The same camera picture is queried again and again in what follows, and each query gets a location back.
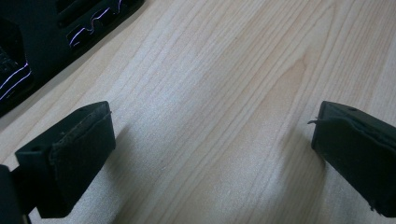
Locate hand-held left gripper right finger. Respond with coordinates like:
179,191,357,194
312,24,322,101
307,100,396,218

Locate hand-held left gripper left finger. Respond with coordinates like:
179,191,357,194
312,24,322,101
14,100,117,219

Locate black glove with white print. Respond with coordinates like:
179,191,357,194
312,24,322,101
0,0,147,119

